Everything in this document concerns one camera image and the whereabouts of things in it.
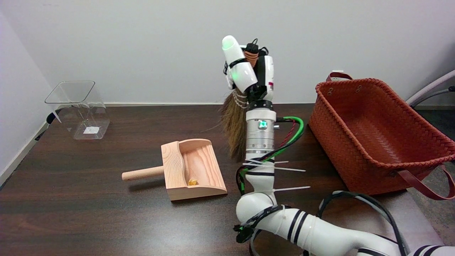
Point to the red woven basket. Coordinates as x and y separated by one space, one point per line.
376 135

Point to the clear plastic container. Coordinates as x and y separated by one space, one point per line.
89 117

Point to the black chair rod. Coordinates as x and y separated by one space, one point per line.
437 93

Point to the grey chair tube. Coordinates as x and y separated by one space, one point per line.
432 85

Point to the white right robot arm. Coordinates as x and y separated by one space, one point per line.
261 177

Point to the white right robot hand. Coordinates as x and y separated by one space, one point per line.
265 74

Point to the wooden dustpan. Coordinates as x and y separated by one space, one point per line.
174 167

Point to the brown straw hand broom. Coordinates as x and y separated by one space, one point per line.
234 124

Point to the tan paper ball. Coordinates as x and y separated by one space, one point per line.
192 182

